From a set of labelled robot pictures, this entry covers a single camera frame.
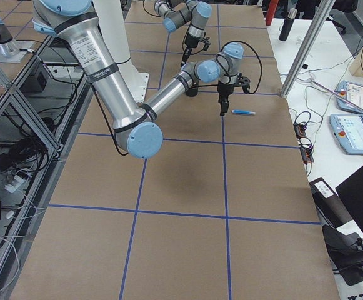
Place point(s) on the aluminium frame post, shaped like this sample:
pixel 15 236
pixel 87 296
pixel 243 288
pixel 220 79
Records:
pixel 308 41

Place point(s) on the black mesh pen cup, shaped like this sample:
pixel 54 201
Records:
pixel 192 92

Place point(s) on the orange black connector box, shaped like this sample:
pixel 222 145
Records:
pixel 300 130

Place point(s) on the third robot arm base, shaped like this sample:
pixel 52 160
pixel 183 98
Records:
pixel 10 49

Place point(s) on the black monitor stand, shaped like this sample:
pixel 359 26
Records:
pixel 345 250

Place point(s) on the teach pendant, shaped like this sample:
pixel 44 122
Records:
pixel 348 130
pixel 353 93

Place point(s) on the near teach pendant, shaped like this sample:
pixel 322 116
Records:
pixel 348 130

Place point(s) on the far teach pendant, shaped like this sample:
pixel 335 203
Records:
pixel 353 93

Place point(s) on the black thermos bottle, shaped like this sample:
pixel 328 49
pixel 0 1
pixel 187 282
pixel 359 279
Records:
pixel 287 24

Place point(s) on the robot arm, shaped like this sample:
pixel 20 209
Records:
pixel 196 14
pixel 96 34

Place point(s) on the brown paper table cover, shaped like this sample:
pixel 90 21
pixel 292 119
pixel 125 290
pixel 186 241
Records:
pixel 222 211

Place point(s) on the blue marker pen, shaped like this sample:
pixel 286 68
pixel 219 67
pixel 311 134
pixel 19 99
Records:
pixel 243 112

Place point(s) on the black power adapter box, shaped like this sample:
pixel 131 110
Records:
pixel 36 80

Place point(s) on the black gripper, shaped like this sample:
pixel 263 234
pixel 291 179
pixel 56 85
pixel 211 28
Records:
pixel 223 90
pixel 188 43

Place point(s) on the red bottle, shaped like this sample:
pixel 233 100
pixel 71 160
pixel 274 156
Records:
pixel 271 10

